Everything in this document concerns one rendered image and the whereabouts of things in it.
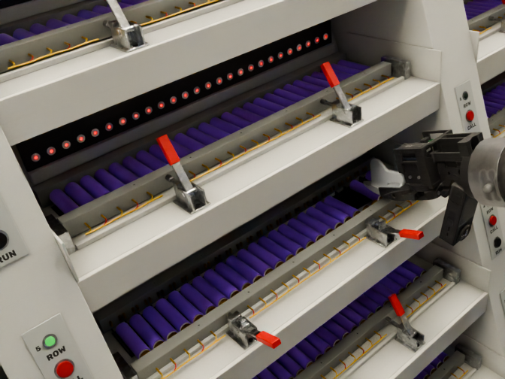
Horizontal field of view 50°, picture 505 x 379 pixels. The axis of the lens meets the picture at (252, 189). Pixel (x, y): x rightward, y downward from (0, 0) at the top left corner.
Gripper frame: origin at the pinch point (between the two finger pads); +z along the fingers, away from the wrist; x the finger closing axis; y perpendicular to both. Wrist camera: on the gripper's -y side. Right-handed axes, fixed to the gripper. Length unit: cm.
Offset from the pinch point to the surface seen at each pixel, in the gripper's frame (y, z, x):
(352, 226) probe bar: -2.2, -3.4, 10.9
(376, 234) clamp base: -4.1, -6.2, 9.1
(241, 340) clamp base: -5.2, -6.6, 35.7
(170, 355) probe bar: -3.0, -3.4, 43.8
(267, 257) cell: -1.1, 1.2, 23.9
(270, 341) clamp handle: -3.6, -13.1, 35.0
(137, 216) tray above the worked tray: 14.7, -4.2, 40.8
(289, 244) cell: -1.1, 0.9, 19.6
